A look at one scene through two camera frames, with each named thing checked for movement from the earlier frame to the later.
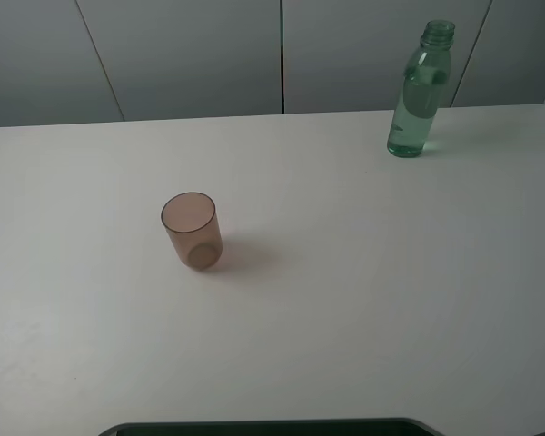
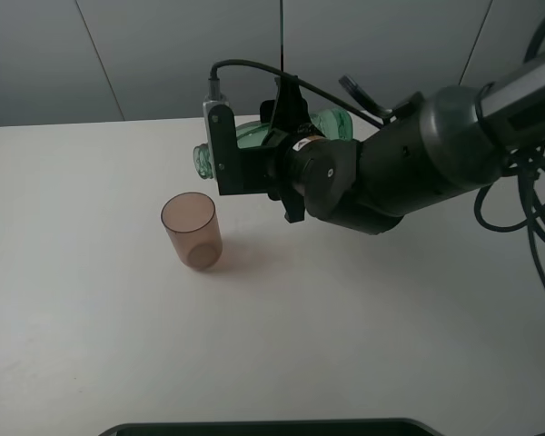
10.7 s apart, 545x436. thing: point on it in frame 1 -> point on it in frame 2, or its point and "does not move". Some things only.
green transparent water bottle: [426, 75] -> [331, 122]
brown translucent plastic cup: [193, 220] does not move
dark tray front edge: [291, 427] does not move
